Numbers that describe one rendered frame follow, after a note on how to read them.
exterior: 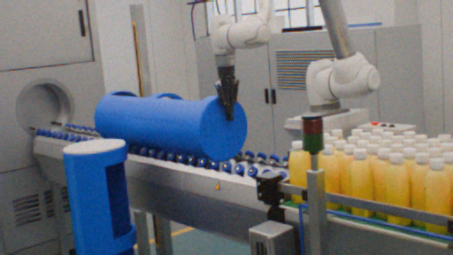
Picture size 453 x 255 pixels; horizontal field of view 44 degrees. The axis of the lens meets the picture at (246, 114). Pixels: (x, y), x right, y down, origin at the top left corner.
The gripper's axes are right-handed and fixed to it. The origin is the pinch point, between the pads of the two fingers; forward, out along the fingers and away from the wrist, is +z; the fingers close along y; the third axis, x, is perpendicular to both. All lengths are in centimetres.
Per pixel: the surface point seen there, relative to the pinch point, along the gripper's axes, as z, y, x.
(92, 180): 25, -44, 44
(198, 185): 29.3, -15.0, 6.8
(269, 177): 16, -25, -46
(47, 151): 30, -16, 154
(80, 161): 16, -47, 47
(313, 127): -6, -40, -80
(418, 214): 19, -23, -101
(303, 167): 13, -17, -54
